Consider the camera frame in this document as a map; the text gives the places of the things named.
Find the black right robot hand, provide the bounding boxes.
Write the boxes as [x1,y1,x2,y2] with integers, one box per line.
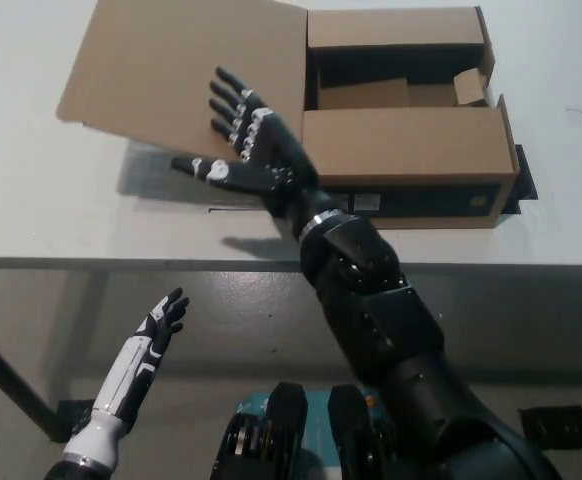
[170,66,343,235]

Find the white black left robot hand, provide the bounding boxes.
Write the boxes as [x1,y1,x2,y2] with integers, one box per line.
[93,287,191,427]

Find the brown cardboard storage box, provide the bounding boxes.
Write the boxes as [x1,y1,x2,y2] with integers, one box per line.
[56,0,522,230]

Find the small cardboard inner box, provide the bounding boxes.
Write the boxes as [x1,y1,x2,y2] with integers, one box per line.
[453,68,490,108]

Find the black slanted table leg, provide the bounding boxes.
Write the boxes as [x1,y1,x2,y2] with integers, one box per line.
[0,319,65,444]

